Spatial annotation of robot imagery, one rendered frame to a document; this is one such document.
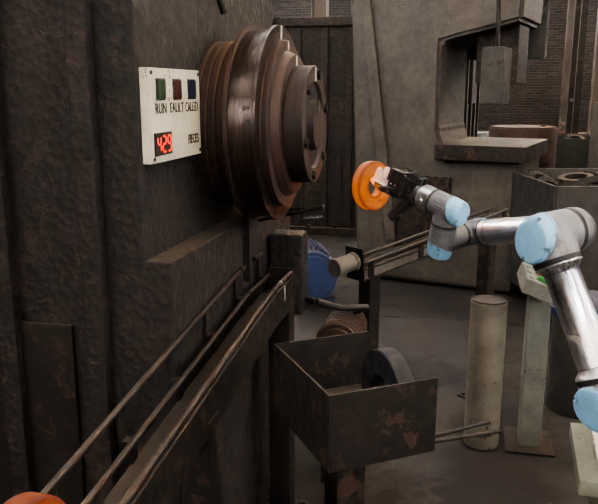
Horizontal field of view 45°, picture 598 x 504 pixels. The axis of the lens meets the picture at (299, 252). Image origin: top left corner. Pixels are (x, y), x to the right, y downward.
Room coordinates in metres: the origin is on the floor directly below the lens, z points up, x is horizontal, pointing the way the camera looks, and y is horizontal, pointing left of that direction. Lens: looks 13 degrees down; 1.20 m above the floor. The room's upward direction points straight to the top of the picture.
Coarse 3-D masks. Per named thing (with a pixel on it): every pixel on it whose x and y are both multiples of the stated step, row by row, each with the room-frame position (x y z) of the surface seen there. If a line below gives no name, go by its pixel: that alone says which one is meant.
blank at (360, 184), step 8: (360, 168) 2.23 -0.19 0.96; (368, 168) 2.23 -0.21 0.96; (376, 168) 2.25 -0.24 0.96; (360, 176) 2.21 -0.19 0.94; (368, 176) 2.23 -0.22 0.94; (352, 184) 2.22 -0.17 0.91; (360, 184) 2.20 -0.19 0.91; (368, 184) 2.23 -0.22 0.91; (352, 192) 2.22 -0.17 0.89; (360, 192) 2.20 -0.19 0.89; (368, 192) 2.22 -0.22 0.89; (376, 192) 2.27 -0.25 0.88; (360, 200) 2.21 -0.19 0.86; (368, 200) 2.22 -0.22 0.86; (376, 200) 2.25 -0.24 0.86; (384, 200) 2.27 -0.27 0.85; (368, 208) 2.22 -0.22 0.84; (376, 208) 2.25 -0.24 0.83
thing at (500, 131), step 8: (496, 128) 6.35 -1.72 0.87; (504, 128) 6.29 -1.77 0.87; (512, 128) 6.24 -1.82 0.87; (520, 128) 6.20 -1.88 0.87; (528, 128) 6.19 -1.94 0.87; (536, 128) 6.19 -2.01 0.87; (544, 128) 6.20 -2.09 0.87; (552, 128) 6.26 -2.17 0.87; (496, 136) 6.34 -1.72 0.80; (504, 136) 6.27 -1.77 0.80; (512, 136) 6.22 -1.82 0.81; (520, 136) 6.19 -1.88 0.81; (528, 136) 6.17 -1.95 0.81; (536, 136) 6.17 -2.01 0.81; (544, 136) 6.19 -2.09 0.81; (552, 136) 6.24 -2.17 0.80; (552, 144) 6.25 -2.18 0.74; (552, 152) 6.26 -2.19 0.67; (544, 160) 6.20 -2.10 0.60; (552, 160) 6.27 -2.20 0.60
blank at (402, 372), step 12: (384, 348) 1.22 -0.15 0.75; (372, 360) 1.23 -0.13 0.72; (384, 360) 1.19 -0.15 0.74; (396, 360) 1.18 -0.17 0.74; (372, 372) 1.23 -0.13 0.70; (384, 372) 1.19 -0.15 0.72; (396, 372) 1.16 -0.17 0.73; (408, 372) 1.16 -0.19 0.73; (372, 384) 1.23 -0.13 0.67; (384, 384) 1.24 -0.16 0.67
